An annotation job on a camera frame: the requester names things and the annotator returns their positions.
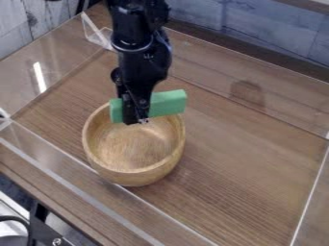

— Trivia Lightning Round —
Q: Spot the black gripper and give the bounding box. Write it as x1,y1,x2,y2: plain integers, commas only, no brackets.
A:
111,29,173,125

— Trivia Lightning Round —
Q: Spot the green rectangular block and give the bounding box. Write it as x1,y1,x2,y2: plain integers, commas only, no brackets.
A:
110,89,187,123

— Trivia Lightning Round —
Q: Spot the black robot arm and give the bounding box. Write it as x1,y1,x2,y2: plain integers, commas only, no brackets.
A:
106,0,173,125

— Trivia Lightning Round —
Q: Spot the wooden bowl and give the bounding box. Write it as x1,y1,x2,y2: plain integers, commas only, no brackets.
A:
82,104,186,186

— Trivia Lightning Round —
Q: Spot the clear acrylic corner bracket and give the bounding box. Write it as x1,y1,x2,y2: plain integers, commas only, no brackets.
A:
82,12,114,51

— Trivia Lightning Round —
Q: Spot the clear acrylic tray wall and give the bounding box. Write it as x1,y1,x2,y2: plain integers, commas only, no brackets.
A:
0,113,218,246

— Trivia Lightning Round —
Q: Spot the black metal table frame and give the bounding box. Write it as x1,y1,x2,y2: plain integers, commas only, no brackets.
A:
30,201,90,246

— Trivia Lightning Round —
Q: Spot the black cable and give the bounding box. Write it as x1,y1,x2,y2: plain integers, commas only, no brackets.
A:
0,215,38,239

